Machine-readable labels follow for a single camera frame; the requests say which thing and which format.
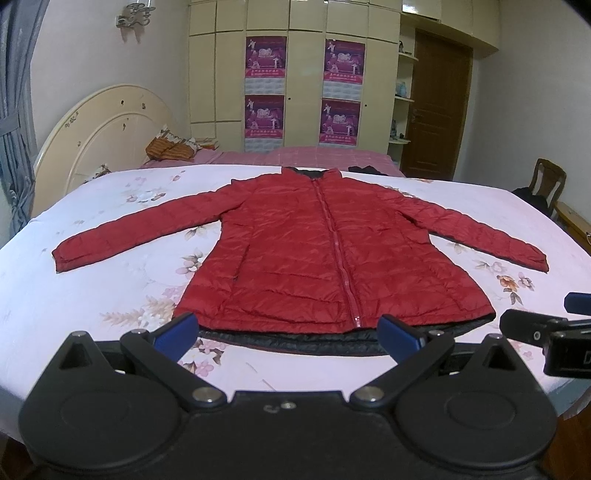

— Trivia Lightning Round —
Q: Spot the red down jacket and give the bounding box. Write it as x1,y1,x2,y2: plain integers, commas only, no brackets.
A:
53,168,549,356

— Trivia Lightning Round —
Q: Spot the wooden side table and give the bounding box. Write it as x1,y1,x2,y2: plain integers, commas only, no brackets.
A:
555,201,591,254

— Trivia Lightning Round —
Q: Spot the brown wooden chair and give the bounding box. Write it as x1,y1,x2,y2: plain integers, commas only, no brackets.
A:
512,158,567,217

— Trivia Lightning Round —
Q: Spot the black garment on bed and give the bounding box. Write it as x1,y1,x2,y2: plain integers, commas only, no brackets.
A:
348,165,386,176

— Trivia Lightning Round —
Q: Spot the pink checked bedspread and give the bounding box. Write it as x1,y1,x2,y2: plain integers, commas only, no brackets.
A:
142,146,404,177

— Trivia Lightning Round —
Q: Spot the cream round headboard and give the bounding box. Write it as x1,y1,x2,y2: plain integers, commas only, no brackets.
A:
32,84,179,216

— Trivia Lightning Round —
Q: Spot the lower right purple poster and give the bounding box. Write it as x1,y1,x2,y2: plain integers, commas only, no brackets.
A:
318,99,361,148

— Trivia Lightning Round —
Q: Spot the purple poster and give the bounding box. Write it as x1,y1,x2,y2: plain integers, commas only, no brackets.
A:
245,36,287,79
324,39,366,85
318,99,361,148
245,95,284,139

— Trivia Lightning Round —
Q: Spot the lower left purple poster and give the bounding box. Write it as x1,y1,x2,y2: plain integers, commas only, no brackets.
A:
245,95,284,139

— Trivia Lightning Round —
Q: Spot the brown wooden door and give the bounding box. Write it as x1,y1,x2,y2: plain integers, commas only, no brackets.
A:
401,30,473,180

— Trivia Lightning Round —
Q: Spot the cream built-in wardrobe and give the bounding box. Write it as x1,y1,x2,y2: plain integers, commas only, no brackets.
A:
188,1,500,153

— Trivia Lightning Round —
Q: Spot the upper right purple poster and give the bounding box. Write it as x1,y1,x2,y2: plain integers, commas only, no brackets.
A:
324,39,366,85

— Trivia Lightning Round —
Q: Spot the upper left purple poster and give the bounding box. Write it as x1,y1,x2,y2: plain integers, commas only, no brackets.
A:
245,36,287,79

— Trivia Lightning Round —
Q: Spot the grey blue curtain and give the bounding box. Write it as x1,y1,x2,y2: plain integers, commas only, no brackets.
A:
1,1,48,236

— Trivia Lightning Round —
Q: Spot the silver wall lamp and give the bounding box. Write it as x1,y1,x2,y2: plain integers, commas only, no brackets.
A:
115,1,155,29

